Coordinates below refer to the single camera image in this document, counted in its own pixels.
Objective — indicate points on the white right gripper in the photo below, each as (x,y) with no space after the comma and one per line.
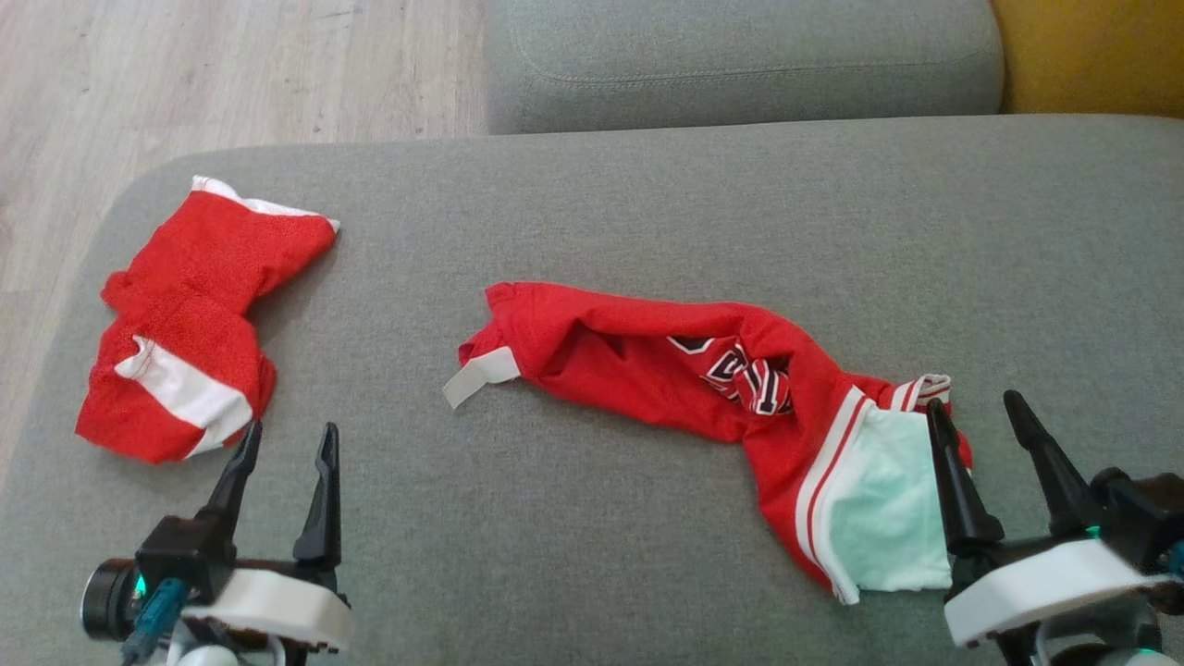
(1036,583)

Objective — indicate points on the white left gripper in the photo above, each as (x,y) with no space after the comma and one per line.
(277,606)

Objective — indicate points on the red and white shorts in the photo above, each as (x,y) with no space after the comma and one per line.
(194,296)

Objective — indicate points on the red Bulls basketball jersey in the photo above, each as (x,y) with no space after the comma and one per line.
(629,361)

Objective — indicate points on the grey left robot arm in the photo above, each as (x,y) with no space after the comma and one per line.
(208,657)

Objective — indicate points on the grey fabric sofa seat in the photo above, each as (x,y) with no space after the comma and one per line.
(601,203)

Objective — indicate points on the mustard yellow cushion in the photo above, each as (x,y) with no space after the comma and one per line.
(1091,55)

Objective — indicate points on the grey fabric sofa cushion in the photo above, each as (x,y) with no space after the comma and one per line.
(740,65)

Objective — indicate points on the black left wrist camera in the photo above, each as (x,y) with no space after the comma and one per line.
(185,555)

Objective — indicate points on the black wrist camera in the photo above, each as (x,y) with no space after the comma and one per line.
(1138,518)
(185,555)

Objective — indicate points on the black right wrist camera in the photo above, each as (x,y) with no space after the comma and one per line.
(1138,518)

